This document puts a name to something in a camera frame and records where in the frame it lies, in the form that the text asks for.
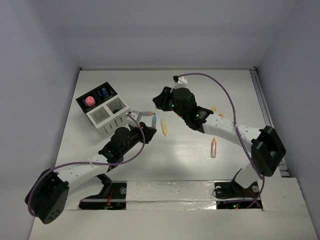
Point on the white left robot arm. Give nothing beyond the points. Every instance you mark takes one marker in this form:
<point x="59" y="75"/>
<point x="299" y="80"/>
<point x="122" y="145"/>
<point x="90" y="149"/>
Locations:
<point x="47" y="198"/>

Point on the black highlighter blue cap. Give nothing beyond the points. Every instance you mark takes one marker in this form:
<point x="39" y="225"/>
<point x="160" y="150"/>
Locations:
<point x="105" y="93"/>

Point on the pink marker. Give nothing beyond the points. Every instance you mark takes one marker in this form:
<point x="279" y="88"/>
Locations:
<point x="213" y="148"/>

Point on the aluminium rail at wall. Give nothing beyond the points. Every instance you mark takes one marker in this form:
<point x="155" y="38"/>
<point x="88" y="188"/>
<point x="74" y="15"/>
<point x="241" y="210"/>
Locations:
<point x="282" y="167"/>

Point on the black slotted organizer box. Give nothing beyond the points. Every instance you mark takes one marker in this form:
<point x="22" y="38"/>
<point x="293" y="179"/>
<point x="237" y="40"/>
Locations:
<point x="98" y="96"/>

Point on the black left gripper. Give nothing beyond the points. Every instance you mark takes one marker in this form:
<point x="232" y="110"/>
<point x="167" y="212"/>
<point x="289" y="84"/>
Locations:
<point x="146" y="132"/>

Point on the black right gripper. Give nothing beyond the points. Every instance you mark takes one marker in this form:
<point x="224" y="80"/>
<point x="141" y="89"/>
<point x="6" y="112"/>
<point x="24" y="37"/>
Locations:
<point x="161" y="100"/>

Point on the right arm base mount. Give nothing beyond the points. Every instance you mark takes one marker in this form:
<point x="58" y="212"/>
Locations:
<point x="232" y="196"/>

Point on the pink-capped marker tube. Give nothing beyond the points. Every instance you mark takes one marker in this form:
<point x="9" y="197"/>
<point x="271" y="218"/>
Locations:
<point x="90" y="101"/>

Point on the yellow uncapped marker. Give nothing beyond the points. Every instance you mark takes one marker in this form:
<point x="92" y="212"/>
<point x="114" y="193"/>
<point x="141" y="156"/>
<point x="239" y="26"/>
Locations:
<point x="164" y="127"/>

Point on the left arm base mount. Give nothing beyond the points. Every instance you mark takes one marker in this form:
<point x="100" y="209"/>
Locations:
<point x="112" y="196"/>

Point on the orange-tipped clear marker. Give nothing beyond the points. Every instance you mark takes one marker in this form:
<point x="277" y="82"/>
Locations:
<point x="147" y="113"/>

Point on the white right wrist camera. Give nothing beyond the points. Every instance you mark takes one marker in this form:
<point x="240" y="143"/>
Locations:
<point x="179" y="82"/>

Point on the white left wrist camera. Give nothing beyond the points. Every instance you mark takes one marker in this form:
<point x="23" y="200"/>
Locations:
<point x="133" y="117"/>

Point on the white slotted organizer box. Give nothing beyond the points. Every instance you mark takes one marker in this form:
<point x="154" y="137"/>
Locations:
<point x="109" y="115"/>

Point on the light blue marker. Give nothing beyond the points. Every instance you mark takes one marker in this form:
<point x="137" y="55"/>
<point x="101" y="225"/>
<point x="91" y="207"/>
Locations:
<point x="154" y="122"/>

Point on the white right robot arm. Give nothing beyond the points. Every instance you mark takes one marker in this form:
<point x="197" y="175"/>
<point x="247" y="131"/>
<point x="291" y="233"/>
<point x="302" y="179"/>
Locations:
<point x="263" y="146"/>

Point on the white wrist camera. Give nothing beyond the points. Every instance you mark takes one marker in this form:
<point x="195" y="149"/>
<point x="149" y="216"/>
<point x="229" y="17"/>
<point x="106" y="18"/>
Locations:
<point x="179" y="82"/>
<point x="133" y="117"/>

